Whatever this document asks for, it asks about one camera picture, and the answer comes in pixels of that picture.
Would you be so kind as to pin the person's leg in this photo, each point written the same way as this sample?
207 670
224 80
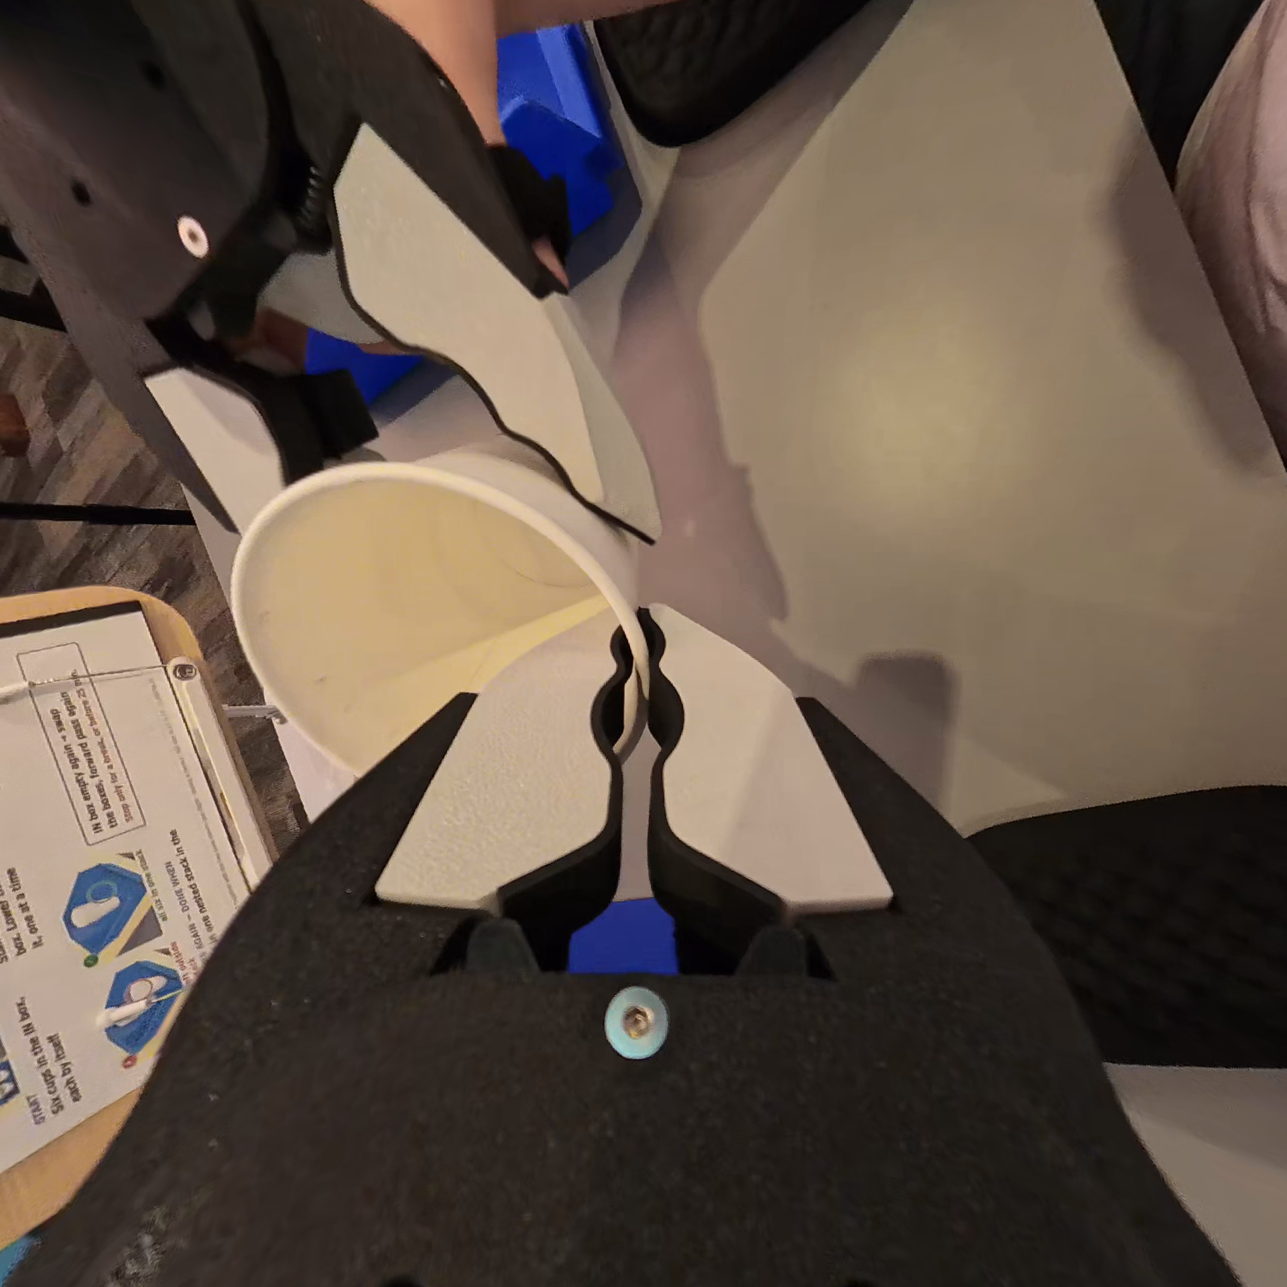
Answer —
1248 262

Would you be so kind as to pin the white paper cup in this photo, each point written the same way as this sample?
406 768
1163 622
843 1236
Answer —
383 624

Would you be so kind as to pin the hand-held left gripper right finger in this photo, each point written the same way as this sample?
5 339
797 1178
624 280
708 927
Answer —
774 804

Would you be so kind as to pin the blue plastic bin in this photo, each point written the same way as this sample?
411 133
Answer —
573 121
624 941

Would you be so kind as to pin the person's right hand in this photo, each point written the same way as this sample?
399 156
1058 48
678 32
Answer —
514 12

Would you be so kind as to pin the printed instruction sign board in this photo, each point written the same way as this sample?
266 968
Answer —
102 866

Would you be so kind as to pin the instruction sheet on wooden stand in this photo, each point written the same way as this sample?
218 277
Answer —
141 599

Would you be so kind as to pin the black wrist rest pad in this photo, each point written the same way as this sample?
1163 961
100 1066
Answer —
1166 925
745 61

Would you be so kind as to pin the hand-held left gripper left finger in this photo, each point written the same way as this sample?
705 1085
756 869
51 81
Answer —
503 804

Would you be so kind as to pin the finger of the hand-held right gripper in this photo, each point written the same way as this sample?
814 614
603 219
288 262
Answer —
243 443
463 302

